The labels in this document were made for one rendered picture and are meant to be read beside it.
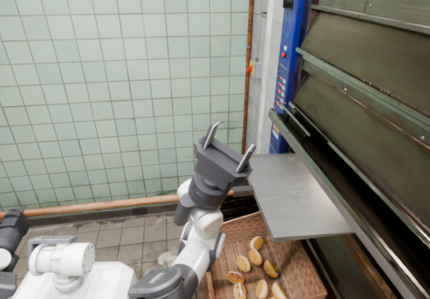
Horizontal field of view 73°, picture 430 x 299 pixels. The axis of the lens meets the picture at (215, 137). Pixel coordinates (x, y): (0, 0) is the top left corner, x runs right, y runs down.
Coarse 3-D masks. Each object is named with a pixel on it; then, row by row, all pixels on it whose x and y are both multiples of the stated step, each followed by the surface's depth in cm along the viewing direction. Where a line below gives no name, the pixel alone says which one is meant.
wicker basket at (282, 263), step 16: (224, 224) 168; (256, 224) 172; (240, 240) 177; (224, 256) 169; (272, 256) 168; (288, 256) 154; (304, 256) 139; (208, 272) 145; (224, 272) 159; (256, 272) 160; (288, 272) 152; (304, 272) 138; (208, 288) 151; (224, 288) 151; (288, 288) 148; (304, 288) 136; (320, 288) 126
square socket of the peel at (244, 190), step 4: (232, 188) 125; (236, 188) 125; (240, 188) 125; (244, 188) 125; (248, 188) 125; (252, 188) 125; (236, 192) 124; (240, 192) 124; (244, 192) 124; (248, 192) 124; (252, 192) 125; (236, 196) 125; (240, 196) 125
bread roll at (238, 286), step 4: (236, 284) 148; (240, 284) 147; (236, 288) 146; (240, 288) 145; (244, 288) 147; (236, 292) 145; (240, 292) 144; (244, 292) 145; (236, 296) 144; (240, 296) 143; (244, 296) 144
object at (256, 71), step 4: (252, 60) 196; (252, 64) 191; (256, 64) 189; (260, 64) 189; (252, 68) 191; (256, 68) 190; (260, 68) 191; (252, 72) 192; (256, 72) 192; (260, 72) 192; (252, 76) 193; (256, 76) 193; (260, 76) 193
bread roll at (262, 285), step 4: (260, 280) 150; (264, 280) 149; (260, 284) 147; (264, 284) 146; (256, 288) 149; (260, 288) 145; (264, 288) 145; (268, 288) 147; (256, 292) 146; (260, 292) 144; (264, 292) 143; (268, 292) 146; (260, 296) 143; (264, 296) 143
